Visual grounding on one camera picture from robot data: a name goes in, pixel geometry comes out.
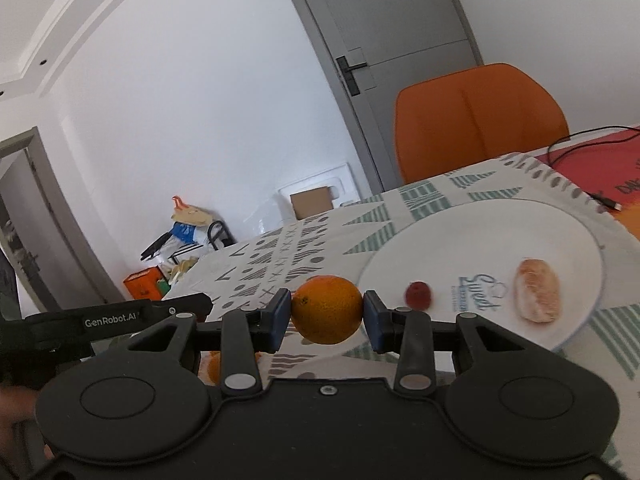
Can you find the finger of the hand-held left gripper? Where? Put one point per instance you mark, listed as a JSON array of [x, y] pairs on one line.
[[187, 304]]

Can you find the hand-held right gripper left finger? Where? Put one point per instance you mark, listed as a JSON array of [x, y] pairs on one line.
[[280, 320]]

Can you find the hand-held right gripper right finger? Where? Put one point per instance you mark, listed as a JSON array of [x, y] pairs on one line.
[[374, 322]]

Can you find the large orange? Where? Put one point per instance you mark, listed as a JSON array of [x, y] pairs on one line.
[[326, 310]]

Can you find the plain white plate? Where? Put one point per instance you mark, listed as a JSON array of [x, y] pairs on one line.
[[340, 366]]

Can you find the white plate blue rim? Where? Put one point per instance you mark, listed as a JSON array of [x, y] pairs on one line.
[[450, 240]]

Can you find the person's left hand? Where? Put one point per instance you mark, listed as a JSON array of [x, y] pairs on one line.
[[15, 415]]

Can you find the orange box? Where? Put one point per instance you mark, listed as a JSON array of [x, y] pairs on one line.
[[142, 284]]

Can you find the red round fruit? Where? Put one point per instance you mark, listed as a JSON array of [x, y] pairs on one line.
[[418, 295]]

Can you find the blue plastic bag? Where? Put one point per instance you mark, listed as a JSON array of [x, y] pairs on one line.
[[182, 232]]

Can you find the patterned tablecloth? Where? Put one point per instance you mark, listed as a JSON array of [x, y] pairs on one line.
[[300, 240]]

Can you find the brown paper bag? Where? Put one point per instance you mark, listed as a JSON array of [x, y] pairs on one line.
[[190, 214]]

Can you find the cardboard box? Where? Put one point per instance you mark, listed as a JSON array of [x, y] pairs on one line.
[[311, 203]]

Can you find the white foam panel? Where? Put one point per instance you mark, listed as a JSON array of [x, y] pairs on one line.
[[340, 180]]

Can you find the peeled pomelo segment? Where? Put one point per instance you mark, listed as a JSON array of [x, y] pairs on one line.
[[539, 291]]

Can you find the orange chair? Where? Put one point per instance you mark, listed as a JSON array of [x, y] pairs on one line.
[[475, 120]]

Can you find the red orange printed mat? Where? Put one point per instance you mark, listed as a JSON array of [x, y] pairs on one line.
[[595, 167]]

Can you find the grey door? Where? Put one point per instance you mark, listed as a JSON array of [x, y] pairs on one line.
[[390, 20]]

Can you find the black metal frame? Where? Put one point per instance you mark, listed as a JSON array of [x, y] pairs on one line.
[[220, 235]]

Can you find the grey door frame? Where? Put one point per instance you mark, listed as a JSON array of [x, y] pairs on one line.
[[45, 200]]

